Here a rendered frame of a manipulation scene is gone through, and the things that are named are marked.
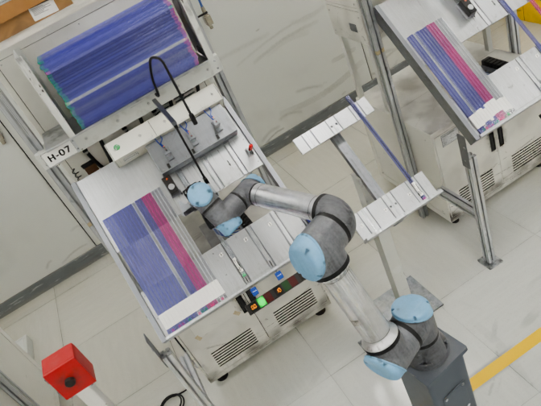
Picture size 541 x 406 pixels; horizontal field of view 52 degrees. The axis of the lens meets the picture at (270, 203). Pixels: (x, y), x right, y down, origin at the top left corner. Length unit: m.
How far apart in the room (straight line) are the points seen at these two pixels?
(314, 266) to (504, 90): 1.37
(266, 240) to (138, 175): 0.57
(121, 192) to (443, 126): 1.47
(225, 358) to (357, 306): 1.26
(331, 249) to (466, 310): 1.34
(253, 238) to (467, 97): 1.05
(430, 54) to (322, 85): 1.84
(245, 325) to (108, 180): 0.93
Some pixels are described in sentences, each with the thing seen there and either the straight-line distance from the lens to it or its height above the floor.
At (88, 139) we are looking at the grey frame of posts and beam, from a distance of 2.18.
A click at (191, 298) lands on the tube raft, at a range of 2.09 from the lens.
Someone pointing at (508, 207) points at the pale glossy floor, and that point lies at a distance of 3.12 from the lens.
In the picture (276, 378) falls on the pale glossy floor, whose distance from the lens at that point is 2.72.
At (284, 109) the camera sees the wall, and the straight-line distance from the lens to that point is 4.11.
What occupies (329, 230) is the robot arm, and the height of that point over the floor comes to 1.16.
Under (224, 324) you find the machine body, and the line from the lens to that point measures 2.57.
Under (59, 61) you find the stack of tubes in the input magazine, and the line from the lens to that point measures 2.07.
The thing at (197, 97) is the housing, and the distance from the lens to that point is 2.23.
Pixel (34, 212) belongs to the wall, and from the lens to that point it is 3.93.
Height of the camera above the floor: 2.08
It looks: 34 degrees down
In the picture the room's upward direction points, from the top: 26 degrees counter-clockwise
